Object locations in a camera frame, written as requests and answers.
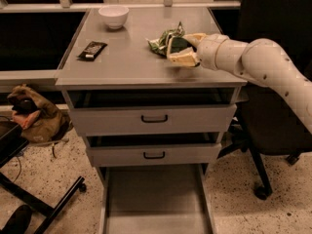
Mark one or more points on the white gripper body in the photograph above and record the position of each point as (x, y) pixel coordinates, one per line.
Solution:
(208, 51)

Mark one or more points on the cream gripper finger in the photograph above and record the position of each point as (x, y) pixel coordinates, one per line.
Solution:
(186, 58)
(195, 39)

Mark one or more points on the green yellow sponge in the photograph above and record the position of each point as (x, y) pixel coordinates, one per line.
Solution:
(178, 44)

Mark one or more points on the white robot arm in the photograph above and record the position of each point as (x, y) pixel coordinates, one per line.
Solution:
(262, 62)

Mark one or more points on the top grey drawer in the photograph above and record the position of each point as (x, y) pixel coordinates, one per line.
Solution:
(144, 112)

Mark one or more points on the grey drawer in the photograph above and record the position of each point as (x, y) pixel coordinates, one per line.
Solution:
(148, 150)
(144, 112)
(169, 199)

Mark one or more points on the grey drawer cabinet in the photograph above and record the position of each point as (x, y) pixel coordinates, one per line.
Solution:
(127, 63)

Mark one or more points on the middle grey drawer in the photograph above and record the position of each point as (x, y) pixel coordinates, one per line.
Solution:
(148, 150)

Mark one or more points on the bottom grey drawer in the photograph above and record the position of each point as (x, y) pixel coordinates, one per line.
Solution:
(169, 199)

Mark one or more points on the green crumpled chip bag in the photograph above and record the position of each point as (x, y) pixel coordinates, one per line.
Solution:
(160, 45)

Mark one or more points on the white ceramic bowl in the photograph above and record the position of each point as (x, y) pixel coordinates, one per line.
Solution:
(114, 16)

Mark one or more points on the black snack bar wrapper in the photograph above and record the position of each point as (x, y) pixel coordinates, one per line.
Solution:
(92, 50)

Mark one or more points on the black office chair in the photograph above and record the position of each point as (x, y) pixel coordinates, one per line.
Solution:
(269, 126)

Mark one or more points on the brown backpack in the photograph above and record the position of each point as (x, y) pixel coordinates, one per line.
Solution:
(40, 120)

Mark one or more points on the black shoe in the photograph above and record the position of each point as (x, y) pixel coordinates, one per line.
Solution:
(19, 221)

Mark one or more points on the black top drawer handle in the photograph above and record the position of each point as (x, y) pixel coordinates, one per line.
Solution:
(154, 119)

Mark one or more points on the black drawer handle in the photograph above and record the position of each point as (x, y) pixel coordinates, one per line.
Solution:
(153, 156)
(154, 119)

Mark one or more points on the black middle drawer handle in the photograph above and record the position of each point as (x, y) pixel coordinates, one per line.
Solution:
(153, 156)

